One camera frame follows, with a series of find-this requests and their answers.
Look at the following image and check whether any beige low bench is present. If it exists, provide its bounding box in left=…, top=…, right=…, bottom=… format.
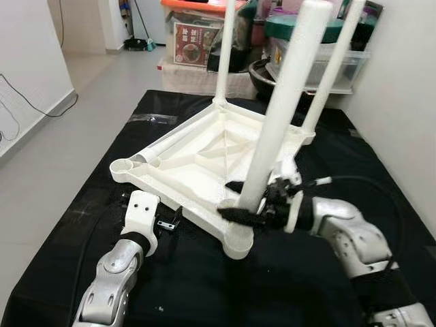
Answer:
left=158, top=60, right=256, bottom=96

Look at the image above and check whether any white plastic children table top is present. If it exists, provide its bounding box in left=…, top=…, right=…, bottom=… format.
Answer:
left=109, top=97, right=315, bottom=260

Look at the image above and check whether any dark photo-print box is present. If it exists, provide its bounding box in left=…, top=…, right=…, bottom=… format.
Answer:
left=354, top=0, right=384, bottom=48

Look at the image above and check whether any clear tape strip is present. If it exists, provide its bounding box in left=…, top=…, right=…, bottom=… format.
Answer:
left=128, top=114, right=161, bottom=123

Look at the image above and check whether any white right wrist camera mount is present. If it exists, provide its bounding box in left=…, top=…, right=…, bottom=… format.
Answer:
left=276, top=160, right=304, bottom=234

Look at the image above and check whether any beige door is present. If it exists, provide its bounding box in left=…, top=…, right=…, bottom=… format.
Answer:
left=48, top=0, right=113, bottom=55

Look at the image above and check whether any black wall power cable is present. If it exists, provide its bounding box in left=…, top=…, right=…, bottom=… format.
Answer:
left=0, top=74, right=79, bottom=144

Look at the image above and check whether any black wok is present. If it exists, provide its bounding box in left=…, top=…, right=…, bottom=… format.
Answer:
left=249, top=60, right=280, bottom=99

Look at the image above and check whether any black bag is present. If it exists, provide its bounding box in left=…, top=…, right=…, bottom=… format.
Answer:
left=208, top=14, right=270, bottom=74

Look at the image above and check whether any orange-lidded clear storage box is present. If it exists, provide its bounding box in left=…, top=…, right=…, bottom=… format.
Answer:
left=161, top=0, right=229, bottom=69

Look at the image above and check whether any long-handled broom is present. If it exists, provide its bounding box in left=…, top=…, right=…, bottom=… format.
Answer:
left=123, top=0, right=159, bottom=52

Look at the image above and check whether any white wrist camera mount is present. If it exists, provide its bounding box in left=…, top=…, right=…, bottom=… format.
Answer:
left=276, top=160, right=304, bottom=234
left=123, top=191, right=161, bottom=256

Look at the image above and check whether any clear plastic storage box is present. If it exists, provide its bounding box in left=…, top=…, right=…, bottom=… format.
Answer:
left=267, top=37, right=372, bottom=95

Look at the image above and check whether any black tablecloth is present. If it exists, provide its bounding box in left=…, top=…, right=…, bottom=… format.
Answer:
left=0, top=89, right=436, bottom=327

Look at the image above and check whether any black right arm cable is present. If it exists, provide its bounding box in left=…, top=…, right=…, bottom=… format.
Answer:
left=300, top=176, right=403, bottom=273

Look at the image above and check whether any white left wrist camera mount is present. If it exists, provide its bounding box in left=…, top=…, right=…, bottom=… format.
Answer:
left=123, top=191, right=161, bottom=256

